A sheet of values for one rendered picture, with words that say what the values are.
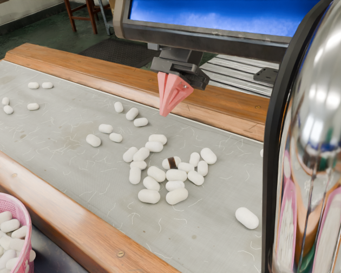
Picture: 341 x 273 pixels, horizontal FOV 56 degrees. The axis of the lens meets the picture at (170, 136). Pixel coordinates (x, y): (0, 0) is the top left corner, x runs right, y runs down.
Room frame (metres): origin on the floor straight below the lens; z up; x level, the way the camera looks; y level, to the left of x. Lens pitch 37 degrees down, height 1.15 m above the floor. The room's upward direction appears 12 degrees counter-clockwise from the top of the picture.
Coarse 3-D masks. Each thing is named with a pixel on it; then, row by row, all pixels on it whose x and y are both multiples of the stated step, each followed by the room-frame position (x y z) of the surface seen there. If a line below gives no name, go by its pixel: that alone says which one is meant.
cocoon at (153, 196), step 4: (140, 192) 0.38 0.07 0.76; (144, 192) 0.37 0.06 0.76; (148, 192) 0.37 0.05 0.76; (152, 192) 0.37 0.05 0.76; (156, 192) 0.37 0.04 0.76; (140, 196) 0.37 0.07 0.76; (144, 196) 0.37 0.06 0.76; (148, 196) 0.37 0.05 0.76; (152, 196) 0.36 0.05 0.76; (156, 196) 0.36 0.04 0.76; (144, 200) 0.37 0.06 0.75; (148, 200) 0.36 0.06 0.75; (152, 200) 0.36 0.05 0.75; (156, 200) 0.36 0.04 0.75
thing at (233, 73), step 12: (216, 60) 1.00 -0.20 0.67; (228, 60) 0.99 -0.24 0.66; (240, 60) 0.96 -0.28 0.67; (252, 60) 0.94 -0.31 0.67; (204, 72) 0.93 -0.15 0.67; (216, 72) 0.92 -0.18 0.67; (228, 72) 0.90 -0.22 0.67; (240, 72) 0.88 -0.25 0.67; (252, 72) 0.87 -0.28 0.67; (216, 84) 0.84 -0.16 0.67; (228, 84) 0.83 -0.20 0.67; (240, 84) 0.81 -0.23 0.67; (252, 84) 0.79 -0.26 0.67; (264, 84) 0.78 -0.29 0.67; (264, 96) 0.72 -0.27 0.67; (288, 96) 0.70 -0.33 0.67
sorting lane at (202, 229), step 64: (0, 64) 1.18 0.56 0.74; (0, 128) 0.72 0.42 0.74; (64, 128) 0.65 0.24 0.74; (128, 128) 0.60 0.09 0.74; (192, 128) 0.55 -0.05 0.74; (64, 192) 0.44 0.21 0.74; (128, 192) 0.40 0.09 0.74; (192, 192) 0.37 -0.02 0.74; (256, 192) 0.34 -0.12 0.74; (192, 256) 0.26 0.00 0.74; (256, 256) 0.24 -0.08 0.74
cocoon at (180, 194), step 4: (180, 188) 0.37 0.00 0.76; (184, 188) 0.37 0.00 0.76; (172, 192) 0.36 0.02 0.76; (176, 192) 0.36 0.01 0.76; (180, 192) 0.36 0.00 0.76; (184, 192) 0.36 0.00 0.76; (168, 196) 0.36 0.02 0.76; (172, 196) 0.35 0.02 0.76; (176, 196) 0.35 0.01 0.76; (180, 196) 0.35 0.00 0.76; (184, 196) 0.36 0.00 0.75; (168, 200) 0.35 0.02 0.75; (172, 200) 0.35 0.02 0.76; (176, 200) 0.35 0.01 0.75; (180, 200) 0.35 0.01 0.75; (172, 204) 0.35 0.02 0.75
